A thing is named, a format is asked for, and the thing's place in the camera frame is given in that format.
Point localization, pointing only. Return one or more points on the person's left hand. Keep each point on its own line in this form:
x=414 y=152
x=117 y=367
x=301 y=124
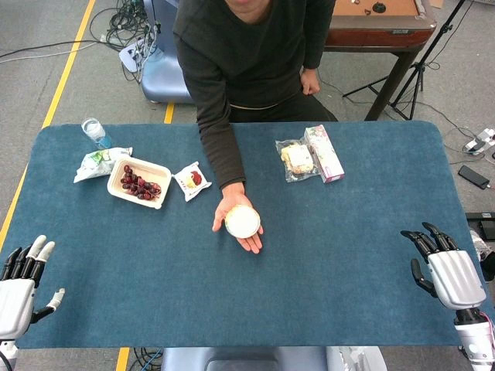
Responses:
x=310 y=83

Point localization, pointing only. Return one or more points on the robot right five-finger hand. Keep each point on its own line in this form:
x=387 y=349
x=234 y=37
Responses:
x=454 y=276

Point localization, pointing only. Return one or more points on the person's right hand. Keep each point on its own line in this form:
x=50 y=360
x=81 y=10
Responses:
x=236 y=201

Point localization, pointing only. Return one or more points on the robot left five-finger hand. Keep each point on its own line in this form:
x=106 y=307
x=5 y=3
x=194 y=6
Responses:
x=15 y=293

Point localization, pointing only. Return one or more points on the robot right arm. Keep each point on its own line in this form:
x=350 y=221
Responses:
x=475 y=336

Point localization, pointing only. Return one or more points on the person's dark sleeved forearm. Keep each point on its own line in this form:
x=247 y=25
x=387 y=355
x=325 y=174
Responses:
x=216 y=127

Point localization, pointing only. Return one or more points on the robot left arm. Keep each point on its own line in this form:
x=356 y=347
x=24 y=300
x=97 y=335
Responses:
x=7 y=355

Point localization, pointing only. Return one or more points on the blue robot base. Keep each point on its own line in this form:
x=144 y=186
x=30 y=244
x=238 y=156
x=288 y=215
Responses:
x=162 y=62

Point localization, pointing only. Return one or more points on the person's dark clothed torso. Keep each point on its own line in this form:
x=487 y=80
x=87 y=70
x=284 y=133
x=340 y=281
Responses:
x=251 y=54

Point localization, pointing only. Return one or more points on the blue table cloth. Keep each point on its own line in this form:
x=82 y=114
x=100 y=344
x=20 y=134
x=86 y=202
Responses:
x=247 y=239

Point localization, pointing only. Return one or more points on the white red snack packet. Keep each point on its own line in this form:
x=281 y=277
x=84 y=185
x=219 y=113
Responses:
x=191 y=181

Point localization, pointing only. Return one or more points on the pink floral carton box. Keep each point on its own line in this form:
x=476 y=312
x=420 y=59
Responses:
x=324 y=154

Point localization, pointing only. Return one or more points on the clear bagged pastry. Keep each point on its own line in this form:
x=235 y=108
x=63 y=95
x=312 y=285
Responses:
x=297 y=159

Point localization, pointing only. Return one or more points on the brown wooden table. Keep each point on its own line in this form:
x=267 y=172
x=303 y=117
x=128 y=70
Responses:
x=383 y=27

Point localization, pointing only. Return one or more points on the beige food tray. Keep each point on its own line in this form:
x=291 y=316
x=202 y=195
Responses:
x=139 y=181

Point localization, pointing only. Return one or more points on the red grape bunch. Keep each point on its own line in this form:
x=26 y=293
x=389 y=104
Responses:
x=138 y=184

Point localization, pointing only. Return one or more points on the black smartphone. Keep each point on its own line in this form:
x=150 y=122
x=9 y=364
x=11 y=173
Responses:
x=474 y=177

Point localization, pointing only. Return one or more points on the black tripod stand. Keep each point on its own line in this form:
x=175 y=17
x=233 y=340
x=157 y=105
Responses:
x=419 y=65

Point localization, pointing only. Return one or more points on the white power adapter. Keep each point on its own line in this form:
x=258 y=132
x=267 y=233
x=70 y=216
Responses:
x=480 y=140

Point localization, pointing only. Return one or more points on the green white snack bag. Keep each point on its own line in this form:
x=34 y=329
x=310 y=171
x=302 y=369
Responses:
x=96 y=162

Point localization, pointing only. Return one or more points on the clear plastic water cup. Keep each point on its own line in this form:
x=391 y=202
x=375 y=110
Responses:
x=96 y=134

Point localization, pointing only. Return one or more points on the robot chest base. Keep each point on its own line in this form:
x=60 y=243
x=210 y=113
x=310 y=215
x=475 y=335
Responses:
x=270 y=359

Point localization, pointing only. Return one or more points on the white power strip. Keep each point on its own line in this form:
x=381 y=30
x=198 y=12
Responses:
x=133 y=52

